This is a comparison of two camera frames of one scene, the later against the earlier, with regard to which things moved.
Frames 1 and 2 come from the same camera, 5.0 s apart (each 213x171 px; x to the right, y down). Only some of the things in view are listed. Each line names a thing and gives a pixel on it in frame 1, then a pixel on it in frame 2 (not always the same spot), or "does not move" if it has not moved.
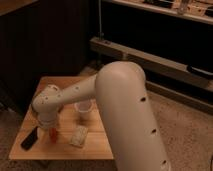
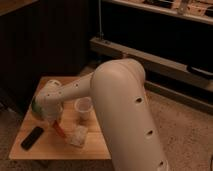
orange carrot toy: x=53 y=135 -> x=59 y=130
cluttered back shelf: x=194 y=10 does not move
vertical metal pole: x=100 y=34 does not move
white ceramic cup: x=85 y=110 does not move
